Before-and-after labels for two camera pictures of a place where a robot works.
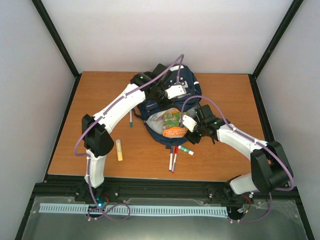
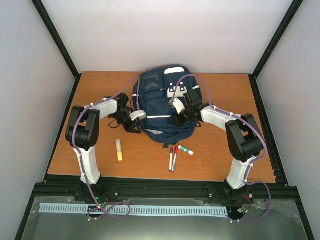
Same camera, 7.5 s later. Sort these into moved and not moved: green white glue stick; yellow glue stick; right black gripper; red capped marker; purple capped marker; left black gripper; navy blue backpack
Moved: left black gripper; navy blue backpack; right black gripper
Not moved: green white glue stick; red capped marker; yellow glue stick; purple capped marker
